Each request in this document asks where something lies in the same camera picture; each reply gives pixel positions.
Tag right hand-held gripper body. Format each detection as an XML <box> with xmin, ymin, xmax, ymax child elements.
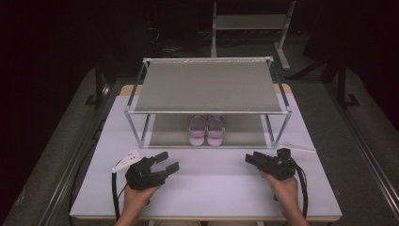
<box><xmin>259</xmin><ymin>142</ymin><xmax>316</xmax><ymax>182</ymax></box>

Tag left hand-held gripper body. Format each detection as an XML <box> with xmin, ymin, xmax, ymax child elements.
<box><xmin>111</xmin><ymin>149</ymin><xmax>168</xmax><ymax>191</ymax></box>

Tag pink star sandal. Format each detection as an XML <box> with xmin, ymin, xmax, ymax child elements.
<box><xmin>187</xmin><ymin>115</ymin><xmax>208</xmax><ymax>147</ymax></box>
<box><xmin>205</xmin><ymin>115</ymin><xmax>227</xmax><ymax>148</ymax></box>

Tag metal shoe rack grey shelves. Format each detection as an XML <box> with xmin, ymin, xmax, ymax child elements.
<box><xmin>123</xmin><ymin>56</ymin><xmax>294</xmax><ymax>150</ymax></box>

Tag person's left hand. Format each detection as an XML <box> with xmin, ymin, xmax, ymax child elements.
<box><xmin>122</xmin><ymin>184</ymin><xmax>162</xmax><ymax>216</ymax></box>

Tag person's right hand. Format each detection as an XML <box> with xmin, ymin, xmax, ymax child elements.
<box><xmin>259</xmin><ymin>169</ymin><xmax>300</xmax><ymax>207</ymax></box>

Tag black floor stand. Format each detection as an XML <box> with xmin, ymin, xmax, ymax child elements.
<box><xmin>336</xmin><ymin>62</ymin><xmax>361</xmax><ymax>109</ymax></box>

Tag grey metal stand table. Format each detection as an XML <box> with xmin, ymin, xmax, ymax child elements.
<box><xmin>210</xmin><ymin>0</ymin><xmax>297</xmax><ymax>71</ymax></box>

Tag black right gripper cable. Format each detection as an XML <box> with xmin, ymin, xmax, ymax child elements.
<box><xmin>291</xmin><ymin>158</ymin><xmax>310</xmax><ymax>219</ymax></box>

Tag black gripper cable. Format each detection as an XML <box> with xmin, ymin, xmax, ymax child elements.
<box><xmin>111</xmin><ymin>171</ymin><xmax>128</xmax><ymax>221</ymax></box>
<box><xmin>291</xmin><ymin>158</ymin><xmax>310</xmax><ymax>219</ymax></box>

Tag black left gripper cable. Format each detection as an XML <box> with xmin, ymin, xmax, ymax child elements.
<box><xmin>111</xmin><ymin>171</ymin><xmax>128</xmax><ymax>221</ymax></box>

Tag metal floor rail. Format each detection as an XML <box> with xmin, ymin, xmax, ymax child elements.
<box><xmin>37</xmin><ymin>84</ymin><xmax>109</xmax><ymax>226</ymax></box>
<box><xmin>324</xmin><ymin>78</ymin><xmax>399</xmax><ymax>215</ymax></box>

